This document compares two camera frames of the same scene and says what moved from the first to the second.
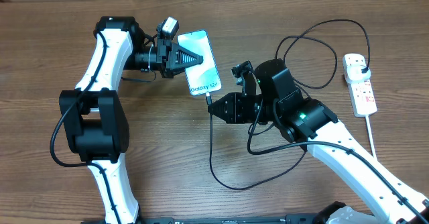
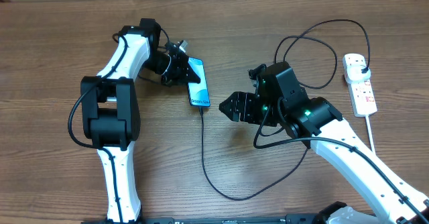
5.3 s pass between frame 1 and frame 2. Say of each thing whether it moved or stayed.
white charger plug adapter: stayed
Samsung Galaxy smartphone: moved
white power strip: stayed
